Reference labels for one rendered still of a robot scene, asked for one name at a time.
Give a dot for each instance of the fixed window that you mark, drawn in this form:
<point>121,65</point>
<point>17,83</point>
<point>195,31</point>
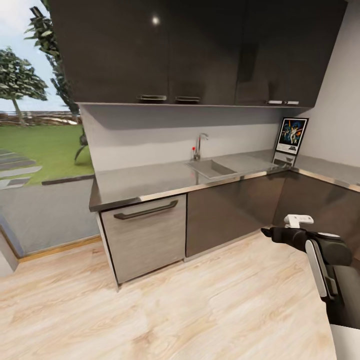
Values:
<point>46,169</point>

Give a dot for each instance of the drop in sink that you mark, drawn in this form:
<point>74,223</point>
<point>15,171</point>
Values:
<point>225,166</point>

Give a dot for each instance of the poster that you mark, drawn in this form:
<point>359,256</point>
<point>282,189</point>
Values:
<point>291,133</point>

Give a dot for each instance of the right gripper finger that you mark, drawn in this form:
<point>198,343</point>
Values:
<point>267,232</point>

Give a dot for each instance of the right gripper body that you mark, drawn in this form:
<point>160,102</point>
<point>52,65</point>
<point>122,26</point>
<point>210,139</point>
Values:
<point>283,235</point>

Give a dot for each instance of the cabinet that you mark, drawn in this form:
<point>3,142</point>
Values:
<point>150,52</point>
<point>285,51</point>

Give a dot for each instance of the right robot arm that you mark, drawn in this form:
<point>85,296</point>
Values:
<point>337,282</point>

